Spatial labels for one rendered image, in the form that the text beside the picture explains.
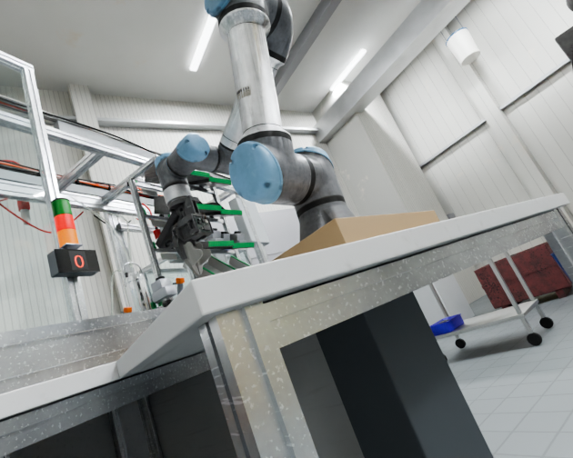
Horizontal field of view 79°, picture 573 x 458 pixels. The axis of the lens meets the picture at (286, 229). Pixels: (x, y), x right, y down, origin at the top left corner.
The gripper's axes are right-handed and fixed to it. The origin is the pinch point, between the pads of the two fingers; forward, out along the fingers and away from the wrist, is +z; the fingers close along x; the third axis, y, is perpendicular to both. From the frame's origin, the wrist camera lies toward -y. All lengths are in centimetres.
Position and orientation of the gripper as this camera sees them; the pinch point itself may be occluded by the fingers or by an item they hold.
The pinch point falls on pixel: (196, 272)
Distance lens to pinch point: 97.8
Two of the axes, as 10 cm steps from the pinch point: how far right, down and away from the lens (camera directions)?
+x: 4.6, 0.8, 8.8
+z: 3.6, 8.9, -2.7
